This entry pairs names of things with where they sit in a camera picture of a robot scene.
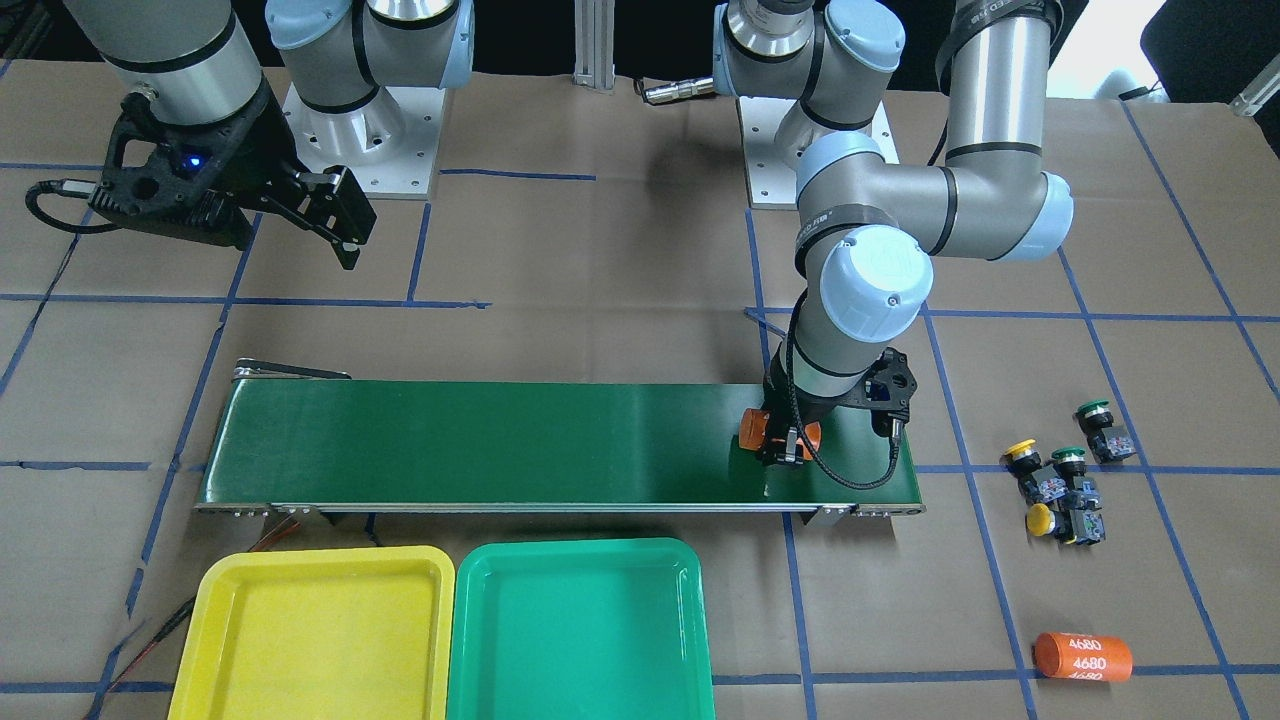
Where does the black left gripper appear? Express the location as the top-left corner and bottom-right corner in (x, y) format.
(756, 346), (918, 468)

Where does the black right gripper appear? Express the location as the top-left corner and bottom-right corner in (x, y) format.
(88, 78), (378, 272)

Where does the orange 4680 cylinder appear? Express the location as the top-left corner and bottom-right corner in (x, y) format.
(1032, 632), (1134, 683)
(739, 407), (822, 460)

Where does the green push button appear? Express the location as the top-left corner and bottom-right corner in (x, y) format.
(1051, 446), (1102, 511)
(1074, 398), (1137, 464)

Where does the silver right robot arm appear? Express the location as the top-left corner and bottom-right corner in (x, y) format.
(51, 1), (476, 270)

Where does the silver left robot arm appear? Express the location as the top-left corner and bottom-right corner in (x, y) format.
(712, 1), (1075, 465)

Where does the green conveyor belt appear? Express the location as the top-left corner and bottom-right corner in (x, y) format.
(195, 359), (925, 524)

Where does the green plastic tray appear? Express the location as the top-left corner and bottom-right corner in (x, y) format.
(445, 538), (716, 719)

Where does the yellow push button upper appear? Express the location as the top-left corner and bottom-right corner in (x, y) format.
(1001, 438), (1068, 505)

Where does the yellow push button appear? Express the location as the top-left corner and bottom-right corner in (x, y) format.
(1001, 438), (1068, 505)
(1025, 503), (1106, 546)

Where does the yellow push button lower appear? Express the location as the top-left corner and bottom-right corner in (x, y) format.
(1025, 503), (1106, 546)

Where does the orange 4680 cylinder on table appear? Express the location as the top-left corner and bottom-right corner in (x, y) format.
(1032, 632), (1134, 683)

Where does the yellow plastic tray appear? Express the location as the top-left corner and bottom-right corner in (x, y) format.
(168, 546), (454, 719)

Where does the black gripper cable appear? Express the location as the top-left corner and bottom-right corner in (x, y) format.
(786, 290), (906, 491)

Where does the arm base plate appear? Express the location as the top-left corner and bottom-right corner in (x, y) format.
(283, 86), (452, 201)
(736, 97), (899, 211)

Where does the aluminium frame post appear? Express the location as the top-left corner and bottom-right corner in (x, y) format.
(572, 0), (616, 94)

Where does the red black wire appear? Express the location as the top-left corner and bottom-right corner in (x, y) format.
(105, 515), (301, 696)

